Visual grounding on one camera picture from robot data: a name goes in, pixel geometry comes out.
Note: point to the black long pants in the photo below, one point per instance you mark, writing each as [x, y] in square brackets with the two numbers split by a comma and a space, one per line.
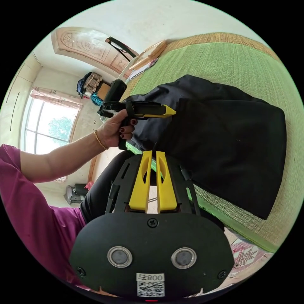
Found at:
[213, 142]

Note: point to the light wooden frame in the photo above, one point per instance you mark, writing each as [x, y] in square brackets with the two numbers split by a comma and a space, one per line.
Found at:
[147, 55]

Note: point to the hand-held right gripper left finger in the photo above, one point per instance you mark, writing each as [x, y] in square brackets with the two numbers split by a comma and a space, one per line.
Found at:
[140, 194]

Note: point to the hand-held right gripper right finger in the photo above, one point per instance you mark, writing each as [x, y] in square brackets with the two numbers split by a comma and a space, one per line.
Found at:
[167, 197]

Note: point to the pile of clothes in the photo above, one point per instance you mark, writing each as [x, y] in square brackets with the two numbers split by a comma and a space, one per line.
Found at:
[89, 84]

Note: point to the bed with green woven mat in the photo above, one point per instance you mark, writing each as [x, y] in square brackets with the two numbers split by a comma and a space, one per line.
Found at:
[225, 64]

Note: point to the person's left forearm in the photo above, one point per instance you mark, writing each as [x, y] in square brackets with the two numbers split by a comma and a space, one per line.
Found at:
[61, 159]

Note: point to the window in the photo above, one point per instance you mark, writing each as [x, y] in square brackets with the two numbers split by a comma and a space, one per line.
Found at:
[45, 126]

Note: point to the person's body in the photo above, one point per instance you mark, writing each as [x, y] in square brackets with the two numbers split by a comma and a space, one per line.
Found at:
[31, 213]

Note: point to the pink flowered curtain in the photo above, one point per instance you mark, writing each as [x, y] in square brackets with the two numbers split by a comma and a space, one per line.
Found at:
[57, 96]

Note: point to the carved wooden door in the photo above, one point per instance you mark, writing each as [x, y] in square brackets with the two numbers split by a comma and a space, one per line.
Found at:
[95, 47]

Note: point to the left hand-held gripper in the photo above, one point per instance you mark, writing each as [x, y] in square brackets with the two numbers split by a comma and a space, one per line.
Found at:
[147, 109]

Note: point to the person's left hand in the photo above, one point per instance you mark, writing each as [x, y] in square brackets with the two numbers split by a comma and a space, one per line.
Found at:
[112, 130]

